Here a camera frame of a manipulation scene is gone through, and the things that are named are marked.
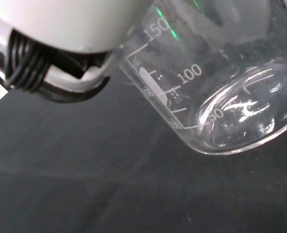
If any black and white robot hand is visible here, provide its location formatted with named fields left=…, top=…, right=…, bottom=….
left=0, top=0, right=151, bottom=103

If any black bench cloth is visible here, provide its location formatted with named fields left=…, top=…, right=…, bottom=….
left=0, top=75, right=287, bottom=233

